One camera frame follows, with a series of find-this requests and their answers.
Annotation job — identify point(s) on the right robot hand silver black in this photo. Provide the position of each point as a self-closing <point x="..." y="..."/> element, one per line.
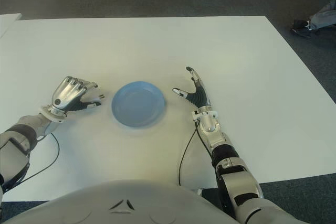
<point x="199" y="96"/>

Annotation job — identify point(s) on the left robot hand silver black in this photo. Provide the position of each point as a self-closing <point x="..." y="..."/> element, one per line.
<point x="65" y="95"/>

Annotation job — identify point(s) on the right robot arm silver black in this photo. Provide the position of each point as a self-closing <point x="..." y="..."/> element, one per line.
<point x="223" y="150"/>

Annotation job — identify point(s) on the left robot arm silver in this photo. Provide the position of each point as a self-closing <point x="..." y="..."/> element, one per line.
<point x="26" y="132"/>

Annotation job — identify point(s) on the blue round plate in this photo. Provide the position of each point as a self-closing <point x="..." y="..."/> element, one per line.
<point x="139" y="104"/>

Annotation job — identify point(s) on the white side table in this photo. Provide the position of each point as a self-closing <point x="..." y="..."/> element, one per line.
<point x="8" y="23"/>

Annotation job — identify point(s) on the black sneaker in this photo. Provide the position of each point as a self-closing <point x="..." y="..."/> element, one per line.
<point x="300" y="28"/>

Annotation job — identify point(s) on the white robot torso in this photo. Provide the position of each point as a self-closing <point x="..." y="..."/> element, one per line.
<point x="131" y="203"/>

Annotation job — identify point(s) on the small white bracket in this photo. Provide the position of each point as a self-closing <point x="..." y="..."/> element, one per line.
<point x="200" y="191"/>

